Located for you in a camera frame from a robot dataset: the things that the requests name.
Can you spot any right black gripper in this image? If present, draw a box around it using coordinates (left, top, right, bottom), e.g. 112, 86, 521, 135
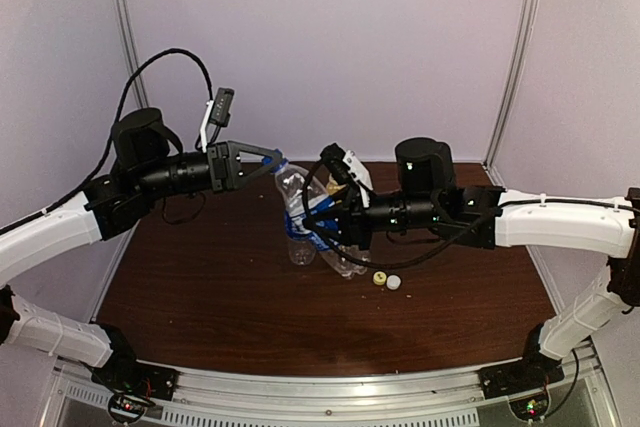
303, 183, 442, 250

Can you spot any yellow drink bottle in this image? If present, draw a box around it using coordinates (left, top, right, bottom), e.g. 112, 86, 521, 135
326, 174, 347, 200

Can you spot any blue label bottle white cap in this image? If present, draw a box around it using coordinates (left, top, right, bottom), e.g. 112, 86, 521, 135
284, 212, 316, 266

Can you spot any clear bottle blue cap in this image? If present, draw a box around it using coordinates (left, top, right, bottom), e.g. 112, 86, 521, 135
272, 159, 372, 281

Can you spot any pale yellow bottle cap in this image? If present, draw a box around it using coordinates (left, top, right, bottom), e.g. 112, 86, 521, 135
372, 271, 387, 286

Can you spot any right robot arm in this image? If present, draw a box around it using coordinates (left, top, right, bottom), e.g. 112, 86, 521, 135
301, 137, 639, 389

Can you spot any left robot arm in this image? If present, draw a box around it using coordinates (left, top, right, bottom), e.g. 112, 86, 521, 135
1, 108, 282, 391

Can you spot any right circuit board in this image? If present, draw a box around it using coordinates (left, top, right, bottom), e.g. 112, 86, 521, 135
509, 393, 550, 422

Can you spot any circuit board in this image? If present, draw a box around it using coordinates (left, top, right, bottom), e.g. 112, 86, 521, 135
107, 393, 156, 424
509, 393, 550, 422

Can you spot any left circuit board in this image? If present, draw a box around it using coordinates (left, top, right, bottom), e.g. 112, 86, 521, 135
107, 393, 156, 424

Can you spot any right black cable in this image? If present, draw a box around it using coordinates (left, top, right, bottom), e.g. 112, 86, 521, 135
301, 159, 504, 271

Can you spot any black cable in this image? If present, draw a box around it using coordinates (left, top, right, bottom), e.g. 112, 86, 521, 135
301, 159, 504, 271
0, 48, 216, 233

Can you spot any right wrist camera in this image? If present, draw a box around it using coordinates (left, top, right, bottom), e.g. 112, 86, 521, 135
320, 143, 374, 208

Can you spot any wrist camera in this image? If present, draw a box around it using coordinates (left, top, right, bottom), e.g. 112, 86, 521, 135
320, 143, 374, 208
196, 87, 235, 152

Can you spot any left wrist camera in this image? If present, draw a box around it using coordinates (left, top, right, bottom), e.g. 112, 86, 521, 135
196, 87, 235, 152

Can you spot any left black cable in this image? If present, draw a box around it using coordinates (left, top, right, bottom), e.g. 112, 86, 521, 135
0, 48, 216, 233

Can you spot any front aluminium rail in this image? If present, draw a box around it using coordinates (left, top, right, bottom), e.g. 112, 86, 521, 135
49, 341, 619, 427

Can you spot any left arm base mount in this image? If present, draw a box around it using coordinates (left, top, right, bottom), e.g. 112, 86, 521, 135
89, 324, 178, 401

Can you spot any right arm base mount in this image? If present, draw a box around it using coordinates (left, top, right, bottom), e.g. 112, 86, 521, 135
478, 324, 565, 399

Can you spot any left aluminium frame post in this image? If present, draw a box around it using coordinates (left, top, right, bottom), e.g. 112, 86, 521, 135
103, 0, 169, 171

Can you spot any aluminium frame post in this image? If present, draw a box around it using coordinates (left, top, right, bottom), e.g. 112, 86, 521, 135
483, 0, 540, 177
103, 0, 169, 171

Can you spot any right aluminium frame post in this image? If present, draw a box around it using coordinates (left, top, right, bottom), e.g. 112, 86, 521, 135
483, 0, 540, 177

